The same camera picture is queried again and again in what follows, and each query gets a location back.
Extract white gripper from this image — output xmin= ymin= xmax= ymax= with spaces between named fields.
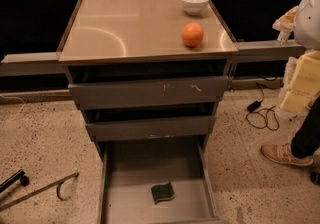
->
xmin=272 ymin=6 xmax=320 ymax=114

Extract green yellow sponge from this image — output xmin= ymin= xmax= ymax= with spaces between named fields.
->
xmin=151 ymin=182 xmax=175 ymax=204

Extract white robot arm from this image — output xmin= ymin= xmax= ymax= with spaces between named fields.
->
xmin=272 ymin=0 xmax=320 ymax=114

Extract middle grey drawer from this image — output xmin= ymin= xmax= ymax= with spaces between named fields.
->
xmin=86 ymin=116 xmax=215 ymax=141

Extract grey drawer cabinet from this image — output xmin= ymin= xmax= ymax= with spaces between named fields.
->
xmin=55 ymin=0 xmax=240 ymax=224

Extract bottom grey open drawer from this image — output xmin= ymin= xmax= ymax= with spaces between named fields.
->
xmin=97 ymin=142 xmax=229 ymax=224

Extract top grey drawer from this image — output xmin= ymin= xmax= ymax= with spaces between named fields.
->
xmin=69 ymin=76 xmax=227 ymax=110

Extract right grey side ledge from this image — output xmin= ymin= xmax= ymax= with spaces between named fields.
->
xmin=229 ymin=40 xmax=305 ymax=63

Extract grey side ledge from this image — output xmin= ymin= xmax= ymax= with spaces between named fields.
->
xmin=0 ymin=52 xmax=64 ymax=77
xmin=229 ymin=40 xmax=305 ymax=63

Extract black trouser leg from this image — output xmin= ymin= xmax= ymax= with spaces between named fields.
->
xmin=291 ymin=96 xmax=320 ymax=158

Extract clear plastic water bottle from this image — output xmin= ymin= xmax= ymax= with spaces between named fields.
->
xmin=277 ymin=31 xmax=291 ymax=45

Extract tan shoe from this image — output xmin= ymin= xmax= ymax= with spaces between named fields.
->
xmin=261 ymin=143 xmax=314 ymax=167

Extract orange fruit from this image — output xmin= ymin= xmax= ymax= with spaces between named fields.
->
xmin=181 ymin=23 xmax=204 ymax=47

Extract white bowl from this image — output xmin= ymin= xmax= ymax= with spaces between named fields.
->
xmin=180 ymin=0 xmax=209 ymax=15

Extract metal bar with hook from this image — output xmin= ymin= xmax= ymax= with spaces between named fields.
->
xmin=0 ymin=172 xmax=79 ymax=212

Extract left grey side ledge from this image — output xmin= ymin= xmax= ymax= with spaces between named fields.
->
xmin=0 ymin=52 xmax=64 ymax=77

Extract black caster wheel leg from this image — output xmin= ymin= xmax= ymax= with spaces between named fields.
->
xmin=0 ymin=169 xmax=29 ymax=193

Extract black power adapter cable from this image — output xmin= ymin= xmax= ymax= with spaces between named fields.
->
xmin=245 ymin=75 xmax=280 ymax=132

